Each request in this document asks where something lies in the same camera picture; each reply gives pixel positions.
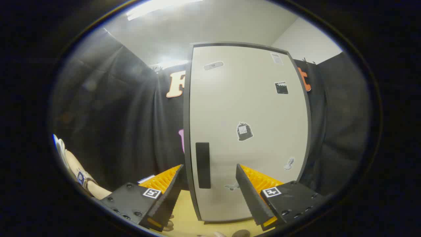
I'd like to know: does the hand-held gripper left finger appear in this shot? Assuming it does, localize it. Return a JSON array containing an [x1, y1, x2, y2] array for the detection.
[[98, 164, 185, 232]]

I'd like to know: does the black backdrop cloth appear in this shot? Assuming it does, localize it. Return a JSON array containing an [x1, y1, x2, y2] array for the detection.
[[51, 28, 370, 198]]

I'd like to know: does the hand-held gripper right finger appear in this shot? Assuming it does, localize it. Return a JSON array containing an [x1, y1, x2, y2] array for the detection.
[[235, 164, 326, 231]]

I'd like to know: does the white shoe cabinet door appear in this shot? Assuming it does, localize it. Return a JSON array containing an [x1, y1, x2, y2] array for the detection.
[[190, 45, 309, 222]]

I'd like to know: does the dark grey shoe cabinet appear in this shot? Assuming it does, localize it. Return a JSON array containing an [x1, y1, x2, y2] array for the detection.
[[183, 42, 312, 222]]

